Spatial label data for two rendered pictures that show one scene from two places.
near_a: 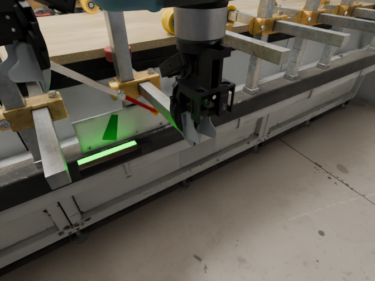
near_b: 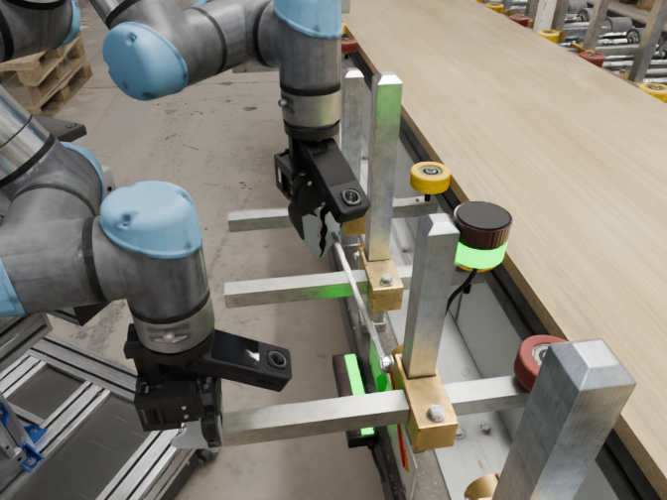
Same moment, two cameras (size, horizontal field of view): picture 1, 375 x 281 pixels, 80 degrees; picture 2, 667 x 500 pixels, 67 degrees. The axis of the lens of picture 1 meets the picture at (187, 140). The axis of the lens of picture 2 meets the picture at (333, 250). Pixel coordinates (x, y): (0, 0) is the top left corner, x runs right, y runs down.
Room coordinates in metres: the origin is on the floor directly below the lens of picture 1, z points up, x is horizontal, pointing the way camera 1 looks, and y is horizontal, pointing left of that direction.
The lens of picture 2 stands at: (0.65, -0.28, 1.39)
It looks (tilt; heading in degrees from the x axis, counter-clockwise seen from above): 37 degrees down; 114
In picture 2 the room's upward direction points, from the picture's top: straight up
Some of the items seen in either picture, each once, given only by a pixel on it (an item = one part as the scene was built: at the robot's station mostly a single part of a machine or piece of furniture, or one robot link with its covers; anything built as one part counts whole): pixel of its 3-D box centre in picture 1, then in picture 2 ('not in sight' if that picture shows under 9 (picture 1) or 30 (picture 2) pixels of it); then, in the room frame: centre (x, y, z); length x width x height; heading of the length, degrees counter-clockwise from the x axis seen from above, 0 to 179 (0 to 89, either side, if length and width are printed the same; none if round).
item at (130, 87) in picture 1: (134, 85); (422, 392); (0.58, 0.15, 0.85); 0.14 x 0.06 x 0.05; 123
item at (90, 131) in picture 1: (125, 124); (388, 406); (0.53, 0.18, 0.75); 0.26 x 0.01 x 0.10; 123
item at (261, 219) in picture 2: not in sight; (334, 214); (0.29, 0.53, 0.82); 0.44 x 0.03 x 0.04; 33
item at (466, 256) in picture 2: not in sight; (476, 243); (0.61, 0.19, 1.07); 0.06 x 0.06 x 0.02
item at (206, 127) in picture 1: (205, 128); (197, 438); (0.36, -0.04, 0.86); 0.06 x 0.03 x 0.09; 33
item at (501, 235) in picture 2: not in sight; (480, 224); (0.61, 0.19, 1.09); 0.06 x 0.06 x 0.02
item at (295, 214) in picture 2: (32, 40); (305, 210); (0.37, 0.24, 1.02); 0.05 x 0.02 x 0.09; 53
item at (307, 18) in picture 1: (311, 17); not in sight; (0.99, -0.48, 0.95); 0.14 x 0.06 x 0.05; 123
